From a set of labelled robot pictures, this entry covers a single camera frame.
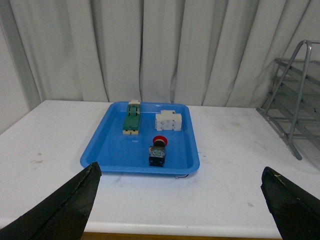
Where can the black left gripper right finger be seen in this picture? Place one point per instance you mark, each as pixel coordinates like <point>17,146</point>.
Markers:
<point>296,212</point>

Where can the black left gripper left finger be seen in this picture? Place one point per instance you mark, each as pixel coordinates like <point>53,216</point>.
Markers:
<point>63,215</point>

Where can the red emergency stop button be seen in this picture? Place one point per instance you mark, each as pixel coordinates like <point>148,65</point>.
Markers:
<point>157,152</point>

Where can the silver mesh tray rack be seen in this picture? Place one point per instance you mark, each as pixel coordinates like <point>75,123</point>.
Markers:
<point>293,106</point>

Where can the blue plastic tray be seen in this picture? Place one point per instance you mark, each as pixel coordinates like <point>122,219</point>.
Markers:
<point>117,152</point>

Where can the white circuit breaker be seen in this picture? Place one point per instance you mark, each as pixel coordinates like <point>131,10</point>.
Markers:
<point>168,120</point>

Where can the white curtain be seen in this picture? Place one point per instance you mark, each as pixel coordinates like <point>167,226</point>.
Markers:
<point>192,52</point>

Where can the green knife switch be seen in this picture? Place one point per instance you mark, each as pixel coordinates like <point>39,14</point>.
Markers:
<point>131,125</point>

